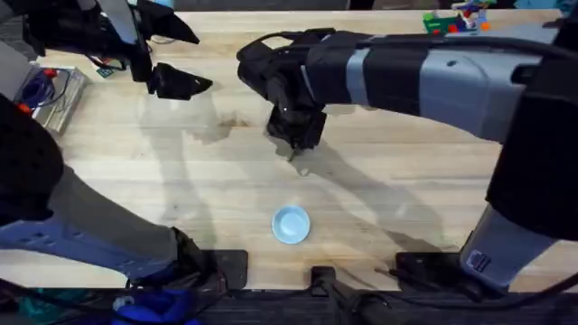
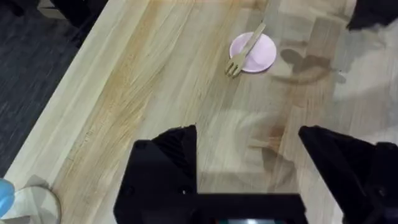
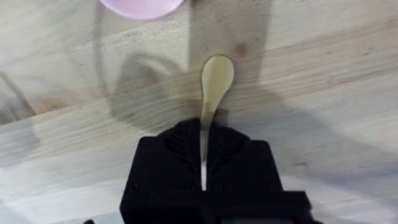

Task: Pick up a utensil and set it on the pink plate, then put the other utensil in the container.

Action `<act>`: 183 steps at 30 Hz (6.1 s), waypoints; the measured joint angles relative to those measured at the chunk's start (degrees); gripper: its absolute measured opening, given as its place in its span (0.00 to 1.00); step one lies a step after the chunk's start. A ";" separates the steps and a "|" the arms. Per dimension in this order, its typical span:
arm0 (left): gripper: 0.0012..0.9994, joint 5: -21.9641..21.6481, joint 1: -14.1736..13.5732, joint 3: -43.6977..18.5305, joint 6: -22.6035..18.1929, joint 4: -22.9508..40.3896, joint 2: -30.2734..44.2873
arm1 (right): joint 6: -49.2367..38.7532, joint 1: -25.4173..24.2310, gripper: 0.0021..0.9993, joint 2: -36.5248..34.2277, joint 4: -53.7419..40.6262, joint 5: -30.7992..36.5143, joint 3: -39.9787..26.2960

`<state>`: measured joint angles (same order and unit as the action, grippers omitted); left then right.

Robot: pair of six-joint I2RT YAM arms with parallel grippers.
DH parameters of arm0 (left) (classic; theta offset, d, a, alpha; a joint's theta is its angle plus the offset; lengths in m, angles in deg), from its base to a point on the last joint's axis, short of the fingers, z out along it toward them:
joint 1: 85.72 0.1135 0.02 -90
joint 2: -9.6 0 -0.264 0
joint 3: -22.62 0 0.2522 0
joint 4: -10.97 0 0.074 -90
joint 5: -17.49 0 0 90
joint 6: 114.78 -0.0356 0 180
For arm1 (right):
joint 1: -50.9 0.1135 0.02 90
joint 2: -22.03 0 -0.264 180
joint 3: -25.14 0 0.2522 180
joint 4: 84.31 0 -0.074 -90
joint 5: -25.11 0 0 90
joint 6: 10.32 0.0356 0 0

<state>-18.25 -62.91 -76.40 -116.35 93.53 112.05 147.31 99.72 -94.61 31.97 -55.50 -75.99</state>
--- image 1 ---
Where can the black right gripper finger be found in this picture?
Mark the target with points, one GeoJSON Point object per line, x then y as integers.
{"type": "Point", "coordinates": [311, 131]}
{"type": "Point", "coordinates": [284, 135]}

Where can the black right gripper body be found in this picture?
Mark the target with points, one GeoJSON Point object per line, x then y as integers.
{"type": "Point", "coordinates": [280, 67]}

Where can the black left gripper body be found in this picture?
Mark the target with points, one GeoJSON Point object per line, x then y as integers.
{"type": "Point", "coordinates": [68, 27]}

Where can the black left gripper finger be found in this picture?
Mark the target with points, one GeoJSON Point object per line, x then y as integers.
{"type": "Point", "coordinates": [158, 25]}
{"type": "Point", "coordinates": [174, 83]}

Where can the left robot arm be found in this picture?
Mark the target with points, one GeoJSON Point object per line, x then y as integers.
{"type": "Point", "coordinates": [90, 221]}

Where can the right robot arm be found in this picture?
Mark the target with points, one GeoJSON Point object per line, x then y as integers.
{"type": "Point", "coordinates": [474, 86]}

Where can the black upright wrist plate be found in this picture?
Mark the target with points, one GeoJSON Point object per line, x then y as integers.
{"type": "Point", "coordinates": [119, 20]}

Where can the blue plate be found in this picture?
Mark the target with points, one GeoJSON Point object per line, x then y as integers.
{"type": "Point", "coordinates": [290, 225]}

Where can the blue cup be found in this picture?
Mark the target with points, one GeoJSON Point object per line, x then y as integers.
{"type": "Point", "coordinates": [163, 2]}

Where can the black table clamp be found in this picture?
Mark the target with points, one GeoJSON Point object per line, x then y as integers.
{"type": "Point", "coordinates": [323, 280]}

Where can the toy blocks on green board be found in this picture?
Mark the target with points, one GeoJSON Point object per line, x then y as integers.
{"type": "Point", "coordinates": [456, 20]}

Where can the blue cloth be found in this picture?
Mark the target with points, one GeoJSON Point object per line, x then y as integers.
{"type": "Point", "coordinates": [153, 309]}

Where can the black rail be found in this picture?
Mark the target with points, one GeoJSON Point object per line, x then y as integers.
{"type": "Point", "coordinates": [361, 309]}

